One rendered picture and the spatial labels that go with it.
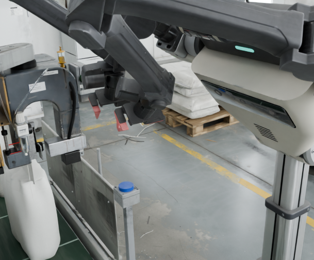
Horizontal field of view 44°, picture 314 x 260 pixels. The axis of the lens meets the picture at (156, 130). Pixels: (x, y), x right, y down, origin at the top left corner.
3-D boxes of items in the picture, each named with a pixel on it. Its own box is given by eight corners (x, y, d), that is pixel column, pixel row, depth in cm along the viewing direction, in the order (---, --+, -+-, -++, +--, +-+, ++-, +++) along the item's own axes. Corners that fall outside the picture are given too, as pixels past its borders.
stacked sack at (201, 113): (221, 113, 428) (222, 102, 423) (189, 122, 407) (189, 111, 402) (185, 98, 480) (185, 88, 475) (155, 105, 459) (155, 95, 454)
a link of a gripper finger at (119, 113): (106, 121, 118) (115, 106, 110) (128, 116, 121) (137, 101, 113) (115, 141, 116) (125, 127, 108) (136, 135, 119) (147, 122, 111)
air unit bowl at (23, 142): (31, 152, 133) (28, 135, 131) (22, 155, 132) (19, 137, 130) (28, 149, 136) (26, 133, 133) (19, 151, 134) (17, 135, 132)
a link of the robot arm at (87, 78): (127, 54, 110) (117, 42, 116) (86, 59, 106) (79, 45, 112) (125, 91, 117) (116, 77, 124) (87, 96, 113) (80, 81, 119)
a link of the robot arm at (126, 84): (168, 107, 96) (173, 74, 98) (124, 95, 93) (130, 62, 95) (152, 116, 107) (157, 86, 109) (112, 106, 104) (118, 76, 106)
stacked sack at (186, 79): (240, 81, 417) (241, 68, 412) (190, 93, 385) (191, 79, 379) (214, 74, 451) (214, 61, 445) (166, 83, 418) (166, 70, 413)
